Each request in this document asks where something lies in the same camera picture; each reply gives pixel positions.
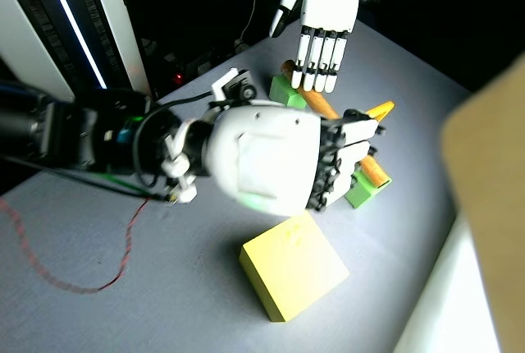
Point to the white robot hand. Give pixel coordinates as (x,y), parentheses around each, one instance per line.
(328,4)
(266,152)

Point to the round wooden dowel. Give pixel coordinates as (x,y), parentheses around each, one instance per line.
(322,104)

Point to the orange frame hacksaw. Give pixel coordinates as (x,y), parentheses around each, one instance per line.
(381,110)

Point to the green support block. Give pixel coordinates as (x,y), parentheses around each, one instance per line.
(363,193)
(283,90)

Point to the yellow wooden cube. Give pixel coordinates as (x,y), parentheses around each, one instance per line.
(293,267)

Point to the grey table cloth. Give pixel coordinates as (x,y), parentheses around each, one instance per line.
(164,287)

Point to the white rack with light strip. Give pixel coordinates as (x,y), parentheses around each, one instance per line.
(119,20)

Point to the blurred tan panel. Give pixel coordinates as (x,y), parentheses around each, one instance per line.
(492,164)

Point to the black wrist camera white bracket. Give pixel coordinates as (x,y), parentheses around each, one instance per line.
(242,88)

